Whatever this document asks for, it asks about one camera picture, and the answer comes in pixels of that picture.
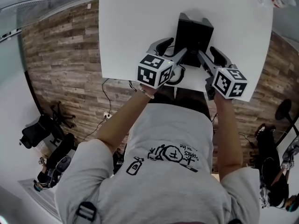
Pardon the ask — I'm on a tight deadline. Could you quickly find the grey printed t-shirt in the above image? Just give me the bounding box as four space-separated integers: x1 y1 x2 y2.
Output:
55 103 262 224

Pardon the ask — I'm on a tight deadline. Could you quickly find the clear plastic water bottle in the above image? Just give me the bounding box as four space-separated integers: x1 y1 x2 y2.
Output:
254 0 298 9

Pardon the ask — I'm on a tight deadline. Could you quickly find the person's left forearm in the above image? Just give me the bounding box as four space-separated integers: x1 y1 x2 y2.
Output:
96 84 155 160

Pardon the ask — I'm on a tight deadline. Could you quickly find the black office chair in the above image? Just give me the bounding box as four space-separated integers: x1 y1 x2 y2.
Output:
20 101 77 149

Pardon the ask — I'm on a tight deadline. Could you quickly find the black floor cable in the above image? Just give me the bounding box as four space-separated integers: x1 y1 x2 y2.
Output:
101 78 113 113

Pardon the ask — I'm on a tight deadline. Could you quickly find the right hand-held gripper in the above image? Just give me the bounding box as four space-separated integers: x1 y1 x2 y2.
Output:
198 17 248 101

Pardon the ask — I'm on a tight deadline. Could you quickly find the black box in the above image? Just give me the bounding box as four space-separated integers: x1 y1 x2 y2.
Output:
163 18 215 86

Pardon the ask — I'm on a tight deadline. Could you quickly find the white table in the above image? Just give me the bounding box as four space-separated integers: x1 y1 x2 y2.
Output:
99 0 274 102

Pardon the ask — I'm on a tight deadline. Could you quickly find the black strap buckle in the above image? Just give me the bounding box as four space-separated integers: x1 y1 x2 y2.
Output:
76 201 98 221

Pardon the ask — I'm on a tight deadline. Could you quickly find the black white wall sign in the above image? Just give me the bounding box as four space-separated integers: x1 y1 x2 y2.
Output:
0 27 24 41

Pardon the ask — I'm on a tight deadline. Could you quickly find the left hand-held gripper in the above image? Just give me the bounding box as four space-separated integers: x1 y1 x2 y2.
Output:
137 12 191 90

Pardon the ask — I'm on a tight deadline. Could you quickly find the person's right forearm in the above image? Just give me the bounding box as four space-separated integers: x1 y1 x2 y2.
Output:
214 92 242 182

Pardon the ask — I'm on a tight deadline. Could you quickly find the beaded bracelet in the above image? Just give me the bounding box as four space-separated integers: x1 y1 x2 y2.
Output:
138 84 155 99

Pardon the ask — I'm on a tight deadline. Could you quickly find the round black marble table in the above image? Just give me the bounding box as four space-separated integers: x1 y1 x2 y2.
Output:
275 98 299 171

